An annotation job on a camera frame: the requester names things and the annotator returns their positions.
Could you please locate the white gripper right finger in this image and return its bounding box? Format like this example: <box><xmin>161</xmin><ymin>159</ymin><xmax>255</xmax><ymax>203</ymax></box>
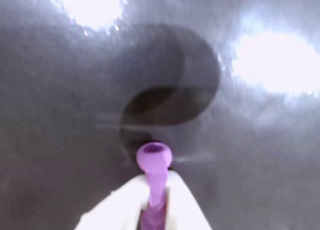
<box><xmin>163</xmin><ymin>171</ymin><xmax>214</xmax><ymax>230</ymax></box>

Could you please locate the black table mat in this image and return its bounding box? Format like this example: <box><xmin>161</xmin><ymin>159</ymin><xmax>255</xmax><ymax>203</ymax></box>
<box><xmin>0</xmin><ymin>0</ymin><xmax>320</xmax><ymax>230</ymax></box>

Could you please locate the purple ribbed pen grip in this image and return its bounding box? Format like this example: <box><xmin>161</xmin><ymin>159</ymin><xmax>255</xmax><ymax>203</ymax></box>
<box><xmin>136</xmin><ymin>141</ymin><xmax>173</xmax><ymax>230</ymax></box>

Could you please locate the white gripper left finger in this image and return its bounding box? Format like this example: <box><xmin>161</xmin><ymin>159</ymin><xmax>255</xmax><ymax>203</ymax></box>
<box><xmin>74</xmin><ymin>175</ymin><xmax>152</xmax><ymax>230</ymax></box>

